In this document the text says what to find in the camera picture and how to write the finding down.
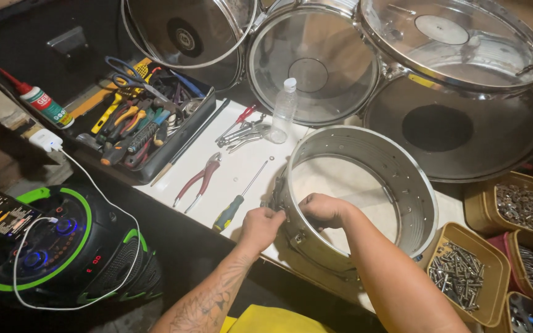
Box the person's right hand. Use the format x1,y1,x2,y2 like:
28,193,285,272
298,193,360,232

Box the person's left hand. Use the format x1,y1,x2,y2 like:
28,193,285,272
239,207,288,255

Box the metal drum lug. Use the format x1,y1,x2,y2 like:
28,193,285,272
261,176,291,222

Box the bare metal drum shell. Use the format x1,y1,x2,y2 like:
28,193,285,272
273,125,440,284

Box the bunch of metal wrenches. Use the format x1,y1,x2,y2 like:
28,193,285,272
215,114,273,154

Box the clear plastic bottle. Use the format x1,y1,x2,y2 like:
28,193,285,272
269,78,298,144

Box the person's yellow shirt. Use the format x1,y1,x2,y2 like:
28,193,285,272
219,304,337,333

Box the long dark rod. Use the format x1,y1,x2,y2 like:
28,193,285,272
150,98,231,187

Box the black tray of tools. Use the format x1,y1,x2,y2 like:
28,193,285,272
76,57,217,185

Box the yellow tub of screws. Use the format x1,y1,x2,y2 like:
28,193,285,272
426,222,512,328

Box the large drum black head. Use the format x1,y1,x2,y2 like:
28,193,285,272
363,74,533,184

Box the black green speaker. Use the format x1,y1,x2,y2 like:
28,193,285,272
0,182,163,310

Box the red plastic tub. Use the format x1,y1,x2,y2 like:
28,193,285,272
486,231,515,261

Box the chrome drum with black dot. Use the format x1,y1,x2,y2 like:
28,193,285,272
121,0,259,92

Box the yellow tub of washers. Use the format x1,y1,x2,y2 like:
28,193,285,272
463,171,533,242

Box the chrome snare drum clear head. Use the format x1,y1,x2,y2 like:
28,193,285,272
356,0,533,94

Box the white charger plug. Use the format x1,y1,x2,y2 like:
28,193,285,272
29,129,64,153

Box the yellow tub of mixed parts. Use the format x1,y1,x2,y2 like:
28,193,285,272
483,291,533,333

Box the white glue bottle red cap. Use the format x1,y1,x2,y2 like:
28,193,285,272
0,68,75,129

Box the green yellow handled screwdriver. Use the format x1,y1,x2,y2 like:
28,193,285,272
212,159,269,233

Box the red handled pliers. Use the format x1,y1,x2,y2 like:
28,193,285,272
172,152,222,214

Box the small red handled tool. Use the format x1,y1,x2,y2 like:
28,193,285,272
235,104,259,126

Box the white charging cable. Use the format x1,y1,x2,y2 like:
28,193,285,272
13,147,143,311

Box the blue handled scissors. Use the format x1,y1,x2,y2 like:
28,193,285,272
105,56,171,103

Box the black case with metal handle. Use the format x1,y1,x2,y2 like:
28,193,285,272
0,0,135,108

